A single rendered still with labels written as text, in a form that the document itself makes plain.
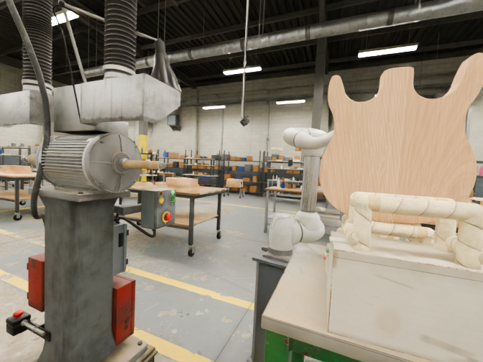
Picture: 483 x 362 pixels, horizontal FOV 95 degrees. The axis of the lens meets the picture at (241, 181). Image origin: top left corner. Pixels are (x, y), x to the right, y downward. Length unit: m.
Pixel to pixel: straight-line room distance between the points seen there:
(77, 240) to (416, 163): 1.24
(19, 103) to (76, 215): 0.55
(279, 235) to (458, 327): 1.00
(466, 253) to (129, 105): 0.88
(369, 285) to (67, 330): 1.21
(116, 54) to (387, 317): 1.04
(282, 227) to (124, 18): 1.23
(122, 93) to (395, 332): 0.92
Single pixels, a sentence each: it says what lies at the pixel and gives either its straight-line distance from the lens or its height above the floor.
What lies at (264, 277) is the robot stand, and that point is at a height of 0.59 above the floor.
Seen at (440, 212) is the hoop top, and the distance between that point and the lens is 0.52.
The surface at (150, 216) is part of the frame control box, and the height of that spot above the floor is 0.99.
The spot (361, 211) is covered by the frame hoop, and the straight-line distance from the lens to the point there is 0.49.
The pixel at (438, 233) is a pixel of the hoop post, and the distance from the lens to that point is 0.63.
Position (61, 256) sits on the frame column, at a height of 0.84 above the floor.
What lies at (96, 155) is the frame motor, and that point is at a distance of 1.01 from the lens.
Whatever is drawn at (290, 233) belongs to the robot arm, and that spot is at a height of 0.87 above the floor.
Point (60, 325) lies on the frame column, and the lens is 1.40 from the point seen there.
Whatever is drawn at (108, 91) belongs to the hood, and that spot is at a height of 1.49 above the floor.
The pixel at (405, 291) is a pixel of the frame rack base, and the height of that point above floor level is 1.05.
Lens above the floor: 1.25
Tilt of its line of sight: 3 degrees down
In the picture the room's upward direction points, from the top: 3 degrees clockwise
